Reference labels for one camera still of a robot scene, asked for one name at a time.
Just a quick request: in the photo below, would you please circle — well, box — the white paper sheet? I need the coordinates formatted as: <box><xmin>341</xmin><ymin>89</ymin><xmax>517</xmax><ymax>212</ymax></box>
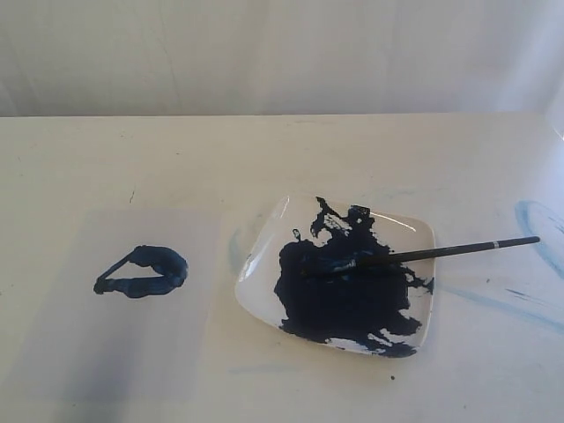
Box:
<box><xmin>2</xmin><ymin>209</ymin><xmax>220</xmax><ymax>402</ymax></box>

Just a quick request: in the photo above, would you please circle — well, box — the white square paint plate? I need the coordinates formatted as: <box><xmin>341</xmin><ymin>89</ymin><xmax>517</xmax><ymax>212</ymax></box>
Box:
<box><xmin>234</xmin><ymin>196</ymin><xmax>435</xmax><ymax>358</ymax></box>

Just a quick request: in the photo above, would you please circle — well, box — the black paintbrush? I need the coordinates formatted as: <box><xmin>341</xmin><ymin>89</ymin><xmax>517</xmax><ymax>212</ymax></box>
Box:
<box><xmin>301</xmin><ymin>236</ymin><xmax>541</xmax><ymax>276</ymax></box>

